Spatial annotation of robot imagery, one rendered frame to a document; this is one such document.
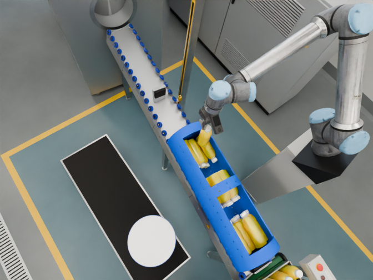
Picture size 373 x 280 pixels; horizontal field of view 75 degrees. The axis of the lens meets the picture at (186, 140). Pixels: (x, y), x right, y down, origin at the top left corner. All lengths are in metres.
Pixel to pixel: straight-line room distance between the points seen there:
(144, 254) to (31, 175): 1.76
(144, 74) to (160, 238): 1.26
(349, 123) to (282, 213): 1.62
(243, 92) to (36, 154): 2.40
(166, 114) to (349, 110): 1.18
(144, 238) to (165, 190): 1.15
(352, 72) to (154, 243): 1.36
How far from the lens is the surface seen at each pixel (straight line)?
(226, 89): 1.09
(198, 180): 1.45
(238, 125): 3.03
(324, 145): 1.74
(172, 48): 3.56
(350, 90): 1.43
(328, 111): 1.69
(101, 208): 2.51
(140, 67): 2.13
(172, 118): 1.87
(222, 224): 1.44
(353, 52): 1.37
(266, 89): 2.98
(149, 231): 1.55
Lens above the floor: 2.58
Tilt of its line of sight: 66 degrees down
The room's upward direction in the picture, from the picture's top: 16 degrees clockwise
